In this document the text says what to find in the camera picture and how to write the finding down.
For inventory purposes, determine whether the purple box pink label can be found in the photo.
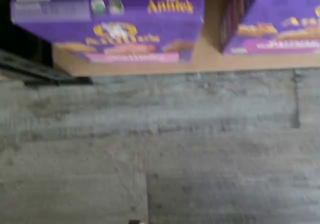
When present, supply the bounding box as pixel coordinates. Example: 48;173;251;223
10;0;206;65

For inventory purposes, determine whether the brown shelf board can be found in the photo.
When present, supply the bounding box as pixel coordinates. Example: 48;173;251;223
51;0;320;78

